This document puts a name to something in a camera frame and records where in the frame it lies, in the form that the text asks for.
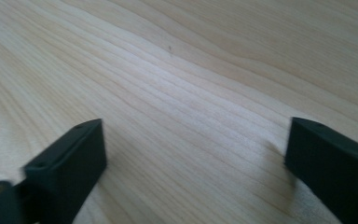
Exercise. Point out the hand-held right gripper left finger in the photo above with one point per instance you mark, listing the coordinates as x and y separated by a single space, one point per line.
65 168

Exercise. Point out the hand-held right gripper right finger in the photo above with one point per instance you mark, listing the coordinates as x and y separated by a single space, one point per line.
332 168

